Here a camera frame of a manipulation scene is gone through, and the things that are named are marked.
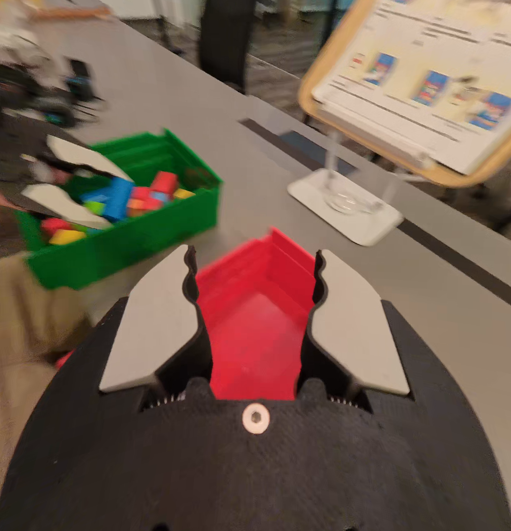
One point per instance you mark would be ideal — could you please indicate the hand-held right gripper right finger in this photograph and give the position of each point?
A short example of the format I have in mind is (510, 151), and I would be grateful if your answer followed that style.
(357, 332)

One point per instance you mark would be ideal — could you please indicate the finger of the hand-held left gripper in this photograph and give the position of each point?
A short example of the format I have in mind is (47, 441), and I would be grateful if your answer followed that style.
(79, 155)
(60, 203)

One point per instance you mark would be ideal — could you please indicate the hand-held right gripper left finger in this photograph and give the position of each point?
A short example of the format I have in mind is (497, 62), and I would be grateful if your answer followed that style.
(156, 323)

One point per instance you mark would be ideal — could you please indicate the green plastic bin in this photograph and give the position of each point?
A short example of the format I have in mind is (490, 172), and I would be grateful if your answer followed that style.
(126, 249)

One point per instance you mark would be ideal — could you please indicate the red plastic bin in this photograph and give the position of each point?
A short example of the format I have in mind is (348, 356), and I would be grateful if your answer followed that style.
(255, 332)

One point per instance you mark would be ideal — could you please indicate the person's left hand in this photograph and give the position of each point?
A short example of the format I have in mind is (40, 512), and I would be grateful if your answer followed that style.
(0, 198)

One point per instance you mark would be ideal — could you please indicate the small red wooden block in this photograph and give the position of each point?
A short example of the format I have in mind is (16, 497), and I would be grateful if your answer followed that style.
(55, 226)

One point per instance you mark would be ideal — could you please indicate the long green wooden block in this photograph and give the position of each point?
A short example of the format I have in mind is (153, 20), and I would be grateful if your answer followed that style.
(94, 207)

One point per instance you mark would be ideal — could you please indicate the yellow wooden block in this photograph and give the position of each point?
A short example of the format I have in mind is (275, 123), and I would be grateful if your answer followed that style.
(66, 237)
(184, 193)

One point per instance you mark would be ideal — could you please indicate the blue wooden cylinder block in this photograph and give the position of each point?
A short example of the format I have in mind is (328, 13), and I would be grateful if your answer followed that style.
(117, 199)

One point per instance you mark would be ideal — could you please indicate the dark electronic equipment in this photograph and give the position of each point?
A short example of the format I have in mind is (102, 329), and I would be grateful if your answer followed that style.
(39, 95)

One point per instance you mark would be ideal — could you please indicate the red wooden cube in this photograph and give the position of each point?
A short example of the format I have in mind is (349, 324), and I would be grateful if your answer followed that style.
(141, 194)

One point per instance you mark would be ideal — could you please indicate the orange wooden cube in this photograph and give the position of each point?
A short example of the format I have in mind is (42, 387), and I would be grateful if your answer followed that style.
(135, 207)

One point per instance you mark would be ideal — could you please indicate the long red wooden block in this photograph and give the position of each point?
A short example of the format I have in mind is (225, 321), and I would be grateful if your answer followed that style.
(164, 182)

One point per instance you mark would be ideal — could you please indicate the wooden document holder stand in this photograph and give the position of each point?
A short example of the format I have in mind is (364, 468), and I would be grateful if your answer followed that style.
(363, 215)

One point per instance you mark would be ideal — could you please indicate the clear stand with white base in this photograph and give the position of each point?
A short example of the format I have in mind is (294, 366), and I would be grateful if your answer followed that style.
(446, 253)

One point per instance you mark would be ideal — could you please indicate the person's beige trousers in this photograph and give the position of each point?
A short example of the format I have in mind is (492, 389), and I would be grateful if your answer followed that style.
(27, 332)

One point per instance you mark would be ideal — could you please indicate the black office chair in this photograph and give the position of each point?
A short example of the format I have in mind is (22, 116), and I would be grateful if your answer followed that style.
(226, 41)

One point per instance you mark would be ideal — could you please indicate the printed paper sheets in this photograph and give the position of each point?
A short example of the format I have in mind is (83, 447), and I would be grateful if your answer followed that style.
(425, 74)

